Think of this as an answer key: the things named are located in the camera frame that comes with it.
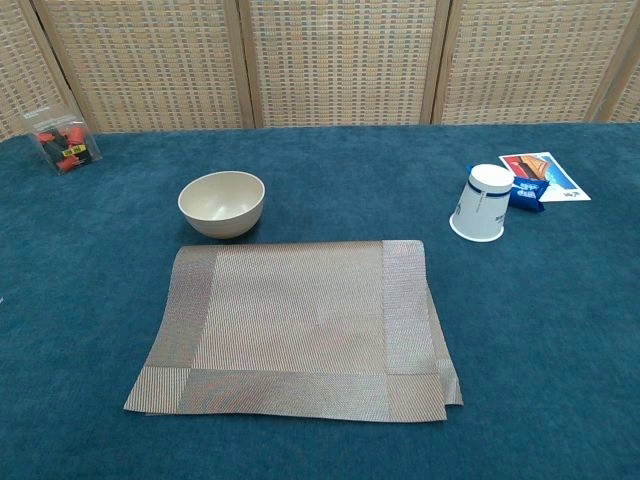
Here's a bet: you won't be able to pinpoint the grey-brown woven placemat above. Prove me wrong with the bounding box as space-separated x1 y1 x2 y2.
122 238 465 419

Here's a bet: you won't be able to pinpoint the cream ceramic bowl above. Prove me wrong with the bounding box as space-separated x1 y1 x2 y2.
177 170 266 240

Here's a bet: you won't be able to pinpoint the white paper cup blue print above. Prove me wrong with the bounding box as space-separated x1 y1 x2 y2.
448 163 516 244

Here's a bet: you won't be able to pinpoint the woven bamboo folding screen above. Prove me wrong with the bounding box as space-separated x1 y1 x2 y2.
0 0 640 144

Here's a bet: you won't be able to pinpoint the blue snack packet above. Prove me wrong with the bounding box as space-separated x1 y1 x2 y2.
508 175 548 215

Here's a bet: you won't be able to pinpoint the blue plush table cover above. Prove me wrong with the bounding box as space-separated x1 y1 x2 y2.
0 122 640 480

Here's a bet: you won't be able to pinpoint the colourful postcard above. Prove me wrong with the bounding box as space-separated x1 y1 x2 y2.
497 152 592 203

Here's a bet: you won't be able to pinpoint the clear box red black items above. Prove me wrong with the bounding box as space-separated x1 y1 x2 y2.
19 102 104 177

